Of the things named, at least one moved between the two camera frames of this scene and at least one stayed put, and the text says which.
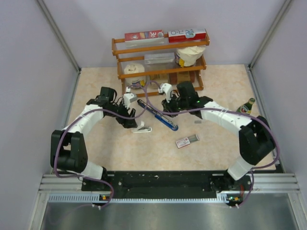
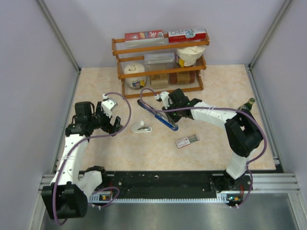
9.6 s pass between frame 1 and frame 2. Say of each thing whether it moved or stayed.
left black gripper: moved
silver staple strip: stayed
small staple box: stayed
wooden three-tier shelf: stayed
